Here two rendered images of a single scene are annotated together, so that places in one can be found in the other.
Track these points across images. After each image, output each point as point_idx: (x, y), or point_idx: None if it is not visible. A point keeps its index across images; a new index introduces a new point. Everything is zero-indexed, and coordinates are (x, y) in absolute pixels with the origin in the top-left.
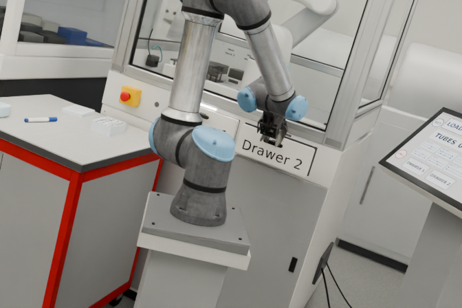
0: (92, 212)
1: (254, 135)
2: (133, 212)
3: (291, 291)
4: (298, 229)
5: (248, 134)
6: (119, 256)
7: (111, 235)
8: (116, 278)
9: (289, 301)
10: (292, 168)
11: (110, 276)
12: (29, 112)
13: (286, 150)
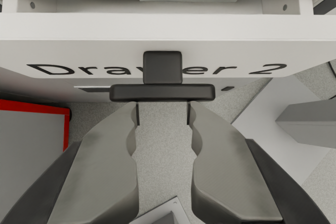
0: None
1: (46, 54)
2: (1, 151)
3: (225, 93)
4: (238, 78)
5: (17, 55)
6: (41, 151)
7: (13, 195)
8: (57, 141)
9: (222, 94)
10: (244, 74)
11: (51, 157)
12: None
13: (221, 58)
